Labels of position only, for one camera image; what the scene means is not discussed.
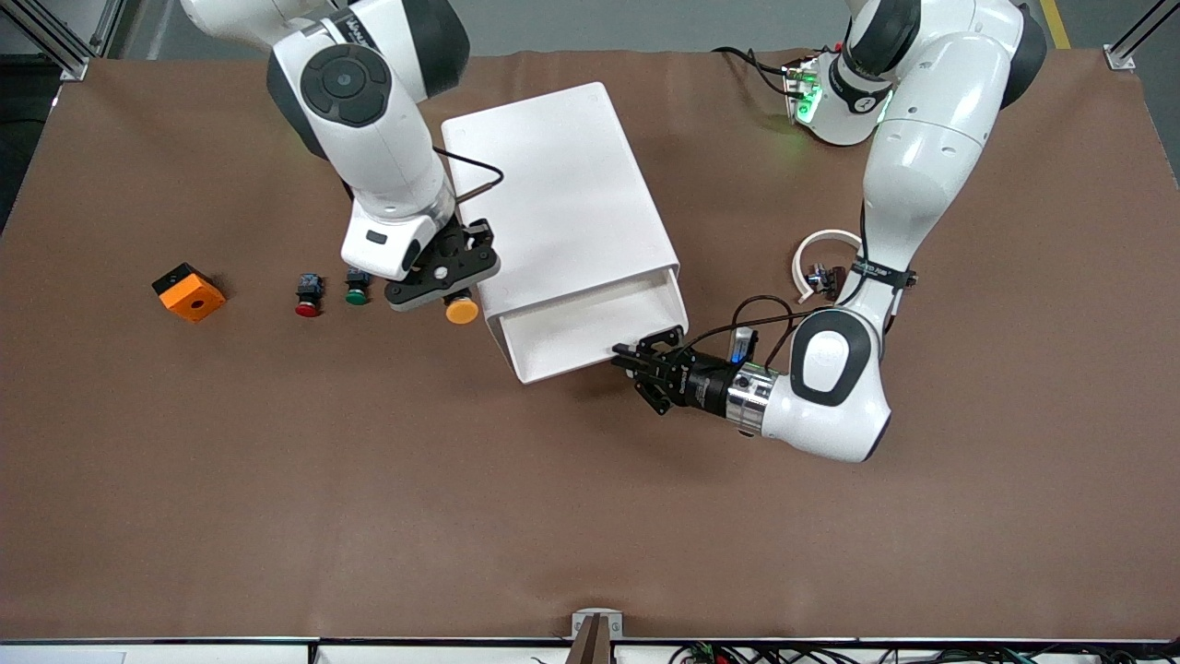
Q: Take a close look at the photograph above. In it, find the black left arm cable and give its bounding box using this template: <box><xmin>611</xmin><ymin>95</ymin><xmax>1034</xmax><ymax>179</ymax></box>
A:
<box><xmin>691</xmin><ymin>203</ymin><xmax>869</xmax><ymax>362</ymax></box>

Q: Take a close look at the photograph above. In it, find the black left base cable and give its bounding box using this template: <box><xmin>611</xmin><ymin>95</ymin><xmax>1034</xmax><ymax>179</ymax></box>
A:
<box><xmin>714</xmin><ymin>44</ymin><xmax>798</xmax><ymax>98</ymax></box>

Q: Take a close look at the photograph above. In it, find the white drawer cabinet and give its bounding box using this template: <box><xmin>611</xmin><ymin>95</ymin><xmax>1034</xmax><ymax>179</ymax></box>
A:
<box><xmin>441</xmin><ymin>81</ymin><xmax>680</xmax><ymax>324</ymax></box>

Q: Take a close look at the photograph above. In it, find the white curved plastic ring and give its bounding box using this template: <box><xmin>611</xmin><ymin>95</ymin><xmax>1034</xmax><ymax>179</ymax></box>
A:
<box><xmin>793</xmin><ymin>229</ymin><xmax>864</xmax><ymax>305</ymax></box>

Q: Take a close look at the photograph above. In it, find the brown table mat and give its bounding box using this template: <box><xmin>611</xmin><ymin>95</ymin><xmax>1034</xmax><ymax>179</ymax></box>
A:
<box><xmin>0</xmin><ymin>48</ymin><xmax>1180</xmax><ymax>642</ymax></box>

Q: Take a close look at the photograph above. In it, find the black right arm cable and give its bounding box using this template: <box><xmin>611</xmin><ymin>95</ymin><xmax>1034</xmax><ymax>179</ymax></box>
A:
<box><xmin>433</xmin><ymin>148</ymin><xmax>505</xmax><ymax>208</ymax></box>

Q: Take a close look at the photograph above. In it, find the orange box with hole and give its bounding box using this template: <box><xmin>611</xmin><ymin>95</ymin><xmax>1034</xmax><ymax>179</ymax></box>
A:
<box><xmin>152</xmin><ymin>263</ymin><xmax>227</xmax><ymax>324</ymax></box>

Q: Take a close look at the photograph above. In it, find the aluminium frame profile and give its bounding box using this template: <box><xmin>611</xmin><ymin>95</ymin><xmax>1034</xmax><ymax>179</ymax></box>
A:
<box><xmin>1103</xmin><ymin>0</ymin><xmax>1180</xmax><ymax>71</ymax></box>
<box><xmin>0</xmin><ymin>0</ymin><xmax>125</xmax><ymax>81</ymax></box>

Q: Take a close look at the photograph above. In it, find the white plastic drawer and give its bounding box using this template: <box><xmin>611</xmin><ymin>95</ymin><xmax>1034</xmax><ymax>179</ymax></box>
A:
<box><xmin>485</xmin><ymin>266</ymin><xmax>689</xmax><ymax>385</ymax></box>

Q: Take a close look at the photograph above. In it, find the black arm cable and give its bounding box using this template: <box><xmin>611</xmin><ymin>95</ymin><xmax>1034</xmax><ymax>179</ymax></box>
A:
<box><xmin>433</xmin><ymin>148</ymin><xmax>505</xmax><ymax>208</ymax></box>
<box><xmin>691</xmin><ymin>203</ymin><xmax>869</xmax><ymax>362</ymax></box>

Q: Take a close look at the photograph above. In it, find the brown wedge post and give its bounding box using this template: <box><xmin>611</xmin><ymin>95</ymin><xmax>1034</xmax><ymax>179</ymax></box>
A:
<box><xmin>564</xmin><ymin>616</ymin><xmax>614</xmax><ymax>664</ymax></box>

